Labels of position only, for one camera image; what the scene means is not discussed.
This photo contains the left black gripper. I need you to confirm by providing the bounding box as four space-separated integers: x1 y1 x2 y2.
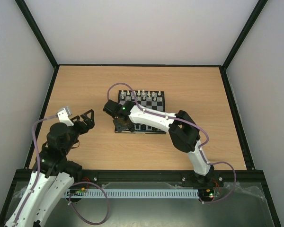
63 109 95 154

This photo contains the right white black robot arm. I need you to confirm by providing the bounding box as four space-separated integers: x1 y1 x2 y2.
103 100 213 185

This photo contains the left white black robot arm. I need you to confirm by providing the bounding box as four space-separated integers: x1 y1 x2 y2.
5 107 95 227

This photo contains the black and grey chessboard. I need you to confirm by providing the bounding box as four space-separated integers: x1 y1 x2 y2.
118 90 166 134

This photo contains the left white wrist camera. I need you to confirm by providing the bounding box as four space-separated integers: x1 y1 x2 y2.
57 106 74 126

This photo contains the light blue slotted cable duct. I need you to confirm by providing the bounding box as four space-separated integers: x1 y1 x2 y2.
62 189 199 199

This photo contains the black aluminium mounting rail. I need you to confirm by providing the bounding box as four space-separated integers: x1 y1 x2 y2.
74 170 224 188

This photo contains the black enclosure frame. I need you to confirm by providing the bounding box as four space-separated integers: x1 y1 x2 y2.
0 0 281 227

